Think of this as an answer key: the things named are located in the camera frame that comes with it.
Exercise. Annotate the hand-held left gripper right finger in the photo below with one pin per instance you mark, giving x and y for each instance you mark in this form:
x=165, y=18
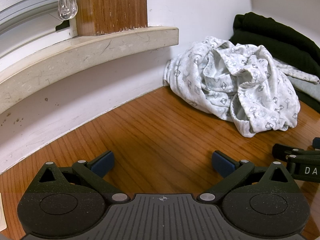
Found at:
x=221, y=163

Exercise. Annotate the white patterned pajama garment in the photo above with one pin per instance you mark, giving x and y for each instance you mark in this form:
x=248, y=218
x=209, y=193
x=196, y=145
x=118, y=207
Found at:
x=225, y=85

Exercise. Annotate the wooden window frame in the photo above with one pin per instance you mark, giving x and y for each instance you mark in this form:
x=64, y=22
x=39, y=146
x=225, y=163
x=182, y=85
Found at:
x=112, y=5

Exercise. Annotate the folded white patterned garment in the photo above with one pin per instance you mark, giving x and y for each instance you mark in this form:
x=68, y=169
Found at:
x=300, y=73

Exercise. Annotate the beige stone window sill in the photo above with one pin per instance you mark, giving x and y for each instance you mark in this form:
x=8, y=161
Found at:
x=75, y=55

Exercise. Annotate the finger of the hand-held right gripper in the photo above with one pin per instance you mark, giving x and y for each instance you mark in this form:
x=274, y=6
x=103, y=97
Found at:
x=317, y=143
x=282, y=151

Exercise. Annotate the grey window blind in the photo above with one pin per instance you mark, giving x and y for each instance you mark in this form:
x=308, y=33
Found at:
x=25, y=5

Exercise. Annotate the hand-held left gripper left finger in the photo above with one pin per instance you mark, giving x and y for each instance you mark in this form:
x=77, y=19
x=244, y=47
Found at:
x=103, y=163

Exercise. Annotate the grey folded garment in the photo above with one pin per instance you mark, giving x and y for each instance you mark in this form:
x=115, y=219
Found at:
x=307, y=87

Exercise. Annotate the stack of dark folded clothes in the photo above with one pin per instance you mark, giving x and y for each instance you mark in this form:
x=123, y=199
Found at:
x=270, y=30

